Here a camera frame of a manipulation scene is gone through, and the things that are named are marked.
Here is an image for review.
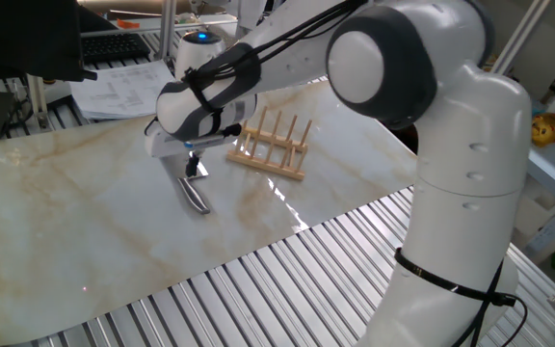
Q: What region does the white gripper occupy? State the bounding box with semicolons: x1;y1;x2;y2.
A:
144;125;240;178

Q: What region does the steel cleaver knife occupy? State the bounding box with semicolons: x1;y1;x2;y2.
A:
159;152;211;216

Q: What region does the wooden slotted rack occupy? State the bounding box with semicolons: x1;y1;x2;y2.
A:
225;106;314;182

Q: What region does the stack of printed papers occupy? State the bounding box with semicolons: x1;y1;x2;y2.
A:
68;59;177;121

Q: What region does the black keyboard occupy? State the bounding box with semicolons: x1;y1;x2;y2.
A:
80;32;152;65

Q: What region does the black monitor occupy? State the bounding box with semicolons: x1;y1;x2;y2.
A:
0;0;99;83

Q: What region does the yellow piggy bank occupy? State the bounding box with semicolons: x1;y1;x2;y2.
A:
530;112;555;148

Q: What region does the black velcro strap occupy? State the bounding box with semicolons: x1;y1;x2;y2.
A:
182;66;225;141

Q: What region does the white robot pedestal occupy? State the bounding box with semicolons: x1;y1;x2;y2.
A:
236;0;272;33

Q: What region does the short aluminium profile post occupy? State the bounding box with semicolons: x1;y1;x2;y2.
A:
26;74;50;129

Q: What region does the black cable tie band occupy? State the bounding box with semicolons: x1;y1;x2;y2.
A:
394;247;518;308

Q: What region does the slanted aluminium frame beam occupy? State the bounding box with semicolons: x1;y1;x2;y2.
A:
491;0;548;76

